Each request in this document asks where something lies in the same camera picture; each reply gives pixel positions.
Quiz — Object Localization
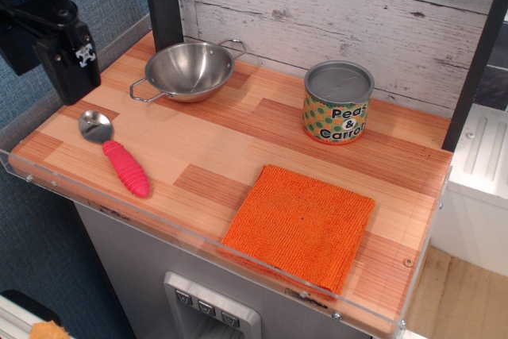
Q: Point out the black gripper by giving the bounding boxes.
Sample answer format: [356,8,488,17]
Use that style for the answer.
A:
[1,0,101,105]

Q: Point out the orange cloth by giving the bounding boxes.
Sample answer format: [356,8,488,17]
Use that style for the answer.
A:
[221,165,375,299]

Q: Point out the peas and carrots can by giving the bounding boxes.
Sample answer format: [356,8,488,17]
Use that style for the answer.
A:
[302,60,375,145]

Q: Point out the clear acrylic edge guard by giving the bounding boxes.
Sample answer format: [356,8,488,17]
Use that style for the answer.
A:
[3,135,452,338]

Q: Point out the grey toy cabinet front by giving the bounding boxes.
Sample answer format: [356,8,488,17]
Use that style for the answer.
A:
[77,205,367,338]

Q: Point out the orange sponge object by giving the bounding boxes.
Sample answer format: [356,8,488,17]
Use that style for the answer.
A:
[29,321,71,339]

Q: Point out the silver dispenser panel with buttons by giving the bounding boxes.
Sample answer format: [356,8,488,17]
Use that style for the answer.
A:
[164,272,263,338]

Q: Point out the white toy sink unit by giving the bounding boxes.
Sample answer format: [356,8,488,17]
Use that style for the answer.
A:
[431,105,507,276]

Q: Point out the spoon with pink handle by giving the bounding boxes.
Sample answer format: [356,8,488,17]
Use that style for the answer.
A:
[78,110,150,198]

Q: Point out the steel bowl with handles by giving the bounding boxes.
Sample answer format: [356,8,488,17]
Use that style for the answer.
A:
[129,38,246,103]

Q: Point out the dark vertical post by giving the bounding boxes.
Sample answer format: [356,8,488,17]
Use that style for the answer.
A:
[148,0,183,52]

